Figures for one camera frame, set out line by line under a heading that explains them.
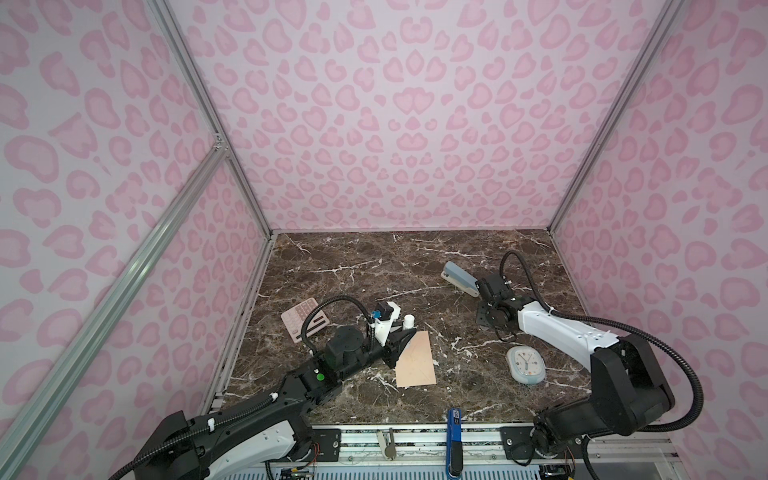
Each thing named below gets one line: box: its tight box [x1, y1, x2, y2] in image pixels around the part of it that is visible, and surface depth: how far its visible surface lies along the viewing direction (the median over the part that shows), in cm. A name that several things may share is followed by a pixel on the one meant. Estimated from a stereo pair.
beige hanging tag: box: [376, 427, 396, 461], surface depth 73 cm
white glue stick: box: [403, 314, 415, 330], surface depth 71 cm
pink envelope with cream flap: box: [396, 330, 437, 388], surface depth 88 cm
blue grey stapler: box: [440, 261, 479, 298], surface depth 105 cm
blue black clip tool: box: [446, 408, 464, 480], surface depth 73 cm
